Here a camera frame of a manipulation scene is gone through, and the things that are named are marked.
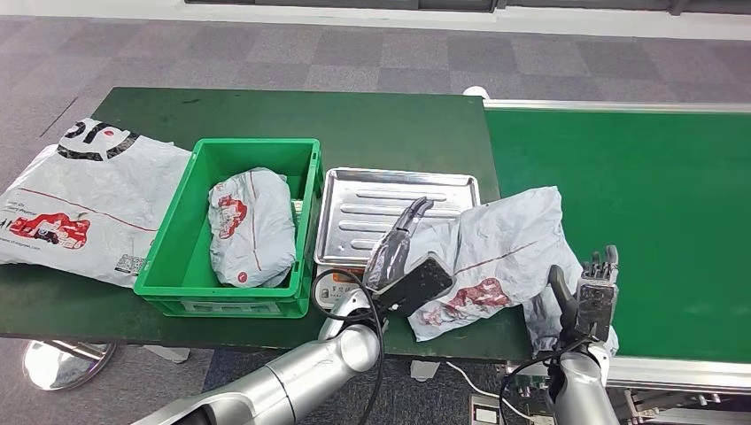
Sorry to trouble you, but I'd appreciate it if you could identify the large flat grey courier bag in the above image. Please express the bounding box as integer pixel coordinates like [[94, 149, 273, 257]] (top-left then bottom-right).
[[0, 118, 193, 289]]

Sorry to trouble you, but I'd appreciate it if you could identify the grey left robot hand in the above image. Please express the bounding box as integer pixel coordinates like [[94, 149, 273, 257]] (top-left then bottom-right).
[[362, 197, 436, 295]]

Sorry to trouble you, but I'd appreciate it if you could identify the green conveyor belt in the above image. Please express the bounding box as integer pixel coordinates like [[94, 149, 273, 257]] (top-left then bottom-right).
[[484, 99, 751, 425]]

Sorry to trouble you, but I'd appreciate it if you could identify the grey floor socket box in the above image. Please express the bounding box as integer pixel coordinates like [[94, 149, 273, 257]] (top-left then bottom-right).
[[468, 394, 505, 425]]

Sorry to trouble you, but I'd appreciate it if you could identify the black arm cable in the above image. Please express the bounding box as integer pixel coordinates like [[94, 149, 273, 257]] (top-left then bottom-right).
[[309, 268, 387, 425], [499, 336, 591, 425]]

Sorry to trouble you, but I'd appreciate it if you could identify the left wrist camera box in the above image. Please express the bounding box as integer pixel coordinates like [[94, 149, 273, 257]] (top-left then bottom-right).
[[372, 255, 456, 319]]

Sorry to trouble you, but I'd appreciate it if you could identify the grey courier parcel red print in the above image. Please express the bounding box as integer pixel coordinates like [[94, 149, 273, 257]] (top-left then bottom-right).
[[207, 167, 298, 290], [521, 290, 620, 357], [368, 186, 583, 344]]

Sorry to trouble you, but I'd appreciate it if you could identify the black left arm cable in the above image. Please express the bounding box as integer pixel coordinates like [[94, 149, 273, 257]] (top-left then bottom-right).
[[309, 268, 387, 425]]

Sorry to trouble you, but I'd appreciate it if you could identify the white electronic scale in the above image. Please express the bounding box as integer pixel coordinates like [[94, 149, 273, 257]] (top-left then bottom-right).
[[315, 262, 376, 310]]

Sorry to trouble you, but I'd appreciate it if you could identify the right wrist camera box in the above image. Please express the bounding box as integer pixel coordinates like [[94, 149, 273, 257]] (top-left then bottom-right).
[[573, 277, 619, 344]]

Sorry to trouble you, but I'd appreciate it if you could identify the white table foot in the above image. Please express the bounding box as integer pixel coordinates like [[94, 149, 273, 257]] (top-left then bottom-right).
[[409, 359, 441, 383], [142, 344, 191, 365]]

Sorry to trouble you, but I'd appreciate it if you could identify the round chrome table base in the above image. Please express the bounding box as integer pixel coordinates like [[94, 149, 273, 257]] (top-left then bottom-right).
[[22, 341, 117, 392]]

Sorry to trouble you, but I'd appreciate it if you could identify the green plastic crate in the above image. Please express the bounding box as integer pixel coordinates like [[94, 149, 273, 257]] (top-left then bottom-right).
[[133, 138, 324, 320]]

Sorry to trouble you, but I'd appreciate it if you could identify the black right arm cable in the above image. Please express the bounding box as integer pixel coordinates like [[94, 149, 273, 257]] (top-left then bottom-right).
[[499, 336, 591, 425]]

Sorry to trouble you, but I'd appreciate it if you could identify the white floor cable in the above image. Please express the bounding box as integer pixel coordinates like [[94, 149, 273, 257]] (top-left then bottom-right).
[[445, 360, 532, 421]]

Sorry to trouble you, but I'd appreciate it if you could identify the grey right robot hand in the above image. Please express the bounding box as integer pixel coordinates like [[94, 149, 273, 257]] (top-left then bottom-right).
[[547, 244, 620, 344]]

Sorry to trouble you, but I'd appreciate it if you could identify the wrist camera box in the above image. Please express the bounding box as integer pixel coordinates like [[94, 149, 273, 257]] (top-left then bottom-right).
[[372, 255, 456, 319], [573, 277, 619, 344]]

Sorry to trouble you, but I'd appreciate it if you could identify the conveyor control board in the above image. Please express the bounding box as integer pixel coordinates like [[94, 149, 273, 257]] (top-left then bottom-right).
[[505, 366, 553, 409]]

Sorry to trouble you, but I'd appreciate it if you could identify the steel scale tray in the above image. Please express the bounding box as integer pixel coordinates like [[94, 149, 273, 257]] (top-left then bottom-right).
[[314, 167, 482, 268]]

